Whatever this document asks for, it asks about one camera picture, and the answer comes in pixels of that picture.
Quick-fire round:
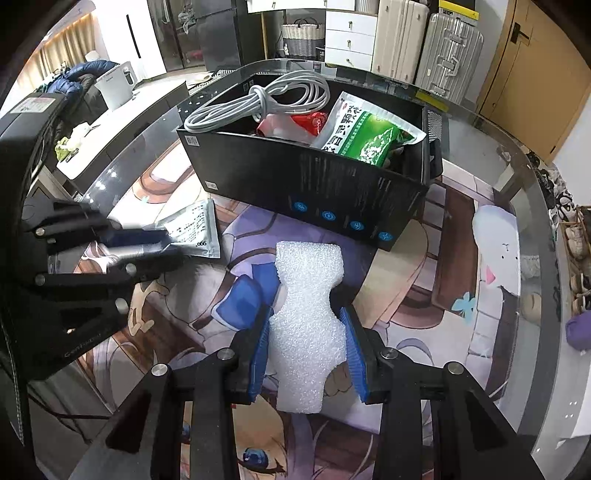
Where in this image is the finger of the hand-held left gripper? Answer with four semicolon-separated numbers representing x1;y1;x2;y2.
34;248;186;302
24;200;172;254

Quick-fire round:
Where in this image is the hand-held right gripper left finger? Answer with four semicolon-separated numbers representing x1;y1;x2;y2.
83;307;276;480

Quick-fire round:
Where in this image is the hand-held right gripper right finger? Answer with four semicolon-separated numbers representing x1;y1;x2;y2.
339;307;522;480

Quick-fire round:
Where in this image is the white foam piece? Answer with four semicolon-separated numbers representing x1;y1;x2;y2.
269;241;355;414

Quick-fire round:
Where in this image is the silver foil packet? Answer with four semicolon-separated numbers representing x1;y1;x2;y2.
154;199;221;259

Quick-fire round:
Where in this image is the white cable bundle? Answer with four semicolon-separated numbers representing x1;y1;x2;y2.
185;74;331;132

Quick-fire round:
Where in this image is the black cardboard box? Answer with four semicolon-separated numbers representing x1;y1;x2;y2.
177;73;444;252

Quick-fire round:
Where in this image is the red snack packet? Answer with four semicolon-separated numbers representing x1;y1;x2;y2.
256;111;328;139

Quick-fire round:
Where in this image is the green white packet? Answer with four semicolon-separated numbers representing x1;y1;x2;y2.
310;91;428;167

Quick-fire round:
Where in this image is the printed anime table mat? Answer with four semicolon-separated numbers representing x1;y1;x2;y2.
74;138;522;480

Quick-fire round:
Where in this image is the green white plastic bag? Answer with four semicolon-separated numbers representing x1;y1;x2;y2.
55;124;92;160

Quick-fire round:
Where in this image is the white marble table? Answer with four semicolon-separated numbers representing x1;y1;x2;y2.
58;80;190;195

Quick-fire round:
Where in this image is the white electric kettle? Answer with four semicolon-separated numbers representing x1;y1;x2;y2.
95;61;139;112

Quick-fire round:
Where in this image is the blue down jacket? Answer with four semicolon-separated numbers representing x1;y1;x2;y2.
48;60;114;95

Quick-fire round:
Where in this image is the beige curtain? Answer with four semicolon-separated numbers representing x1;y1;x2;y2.
39;18;98;84

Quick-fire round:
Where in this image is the glass door cabinet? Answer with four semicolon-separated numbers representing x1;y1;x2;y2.
148;0;204;75

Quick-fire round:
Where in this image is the dark grey fridge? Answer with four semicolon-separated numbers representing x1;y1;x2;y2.
191;0;260;72

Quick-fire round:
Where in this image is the woven basket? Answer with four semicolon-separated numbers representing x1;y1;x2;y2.
281;18;327;58

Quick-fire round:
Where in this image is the wooden shoe rack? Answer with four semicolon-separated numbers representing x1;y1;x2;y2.
556;217;591;324

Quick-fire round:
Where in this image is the white dresser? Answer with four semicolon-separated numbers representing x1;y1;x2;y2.
247;0;380;72

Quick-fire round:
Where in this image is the silver suitcase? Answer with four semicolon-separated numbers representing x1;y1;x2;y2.
416;11;484;104

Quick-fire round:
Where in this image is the white suitcase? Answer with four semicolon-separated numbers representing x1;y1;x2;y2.
372;0;437;86

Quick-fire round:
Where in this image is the wooden door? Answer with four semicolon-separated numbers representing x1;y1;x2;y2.
475;0;591;162

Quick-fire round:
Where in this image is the black yellow shoebox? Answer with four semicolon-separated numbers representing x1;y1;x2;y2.
438;0;477;21

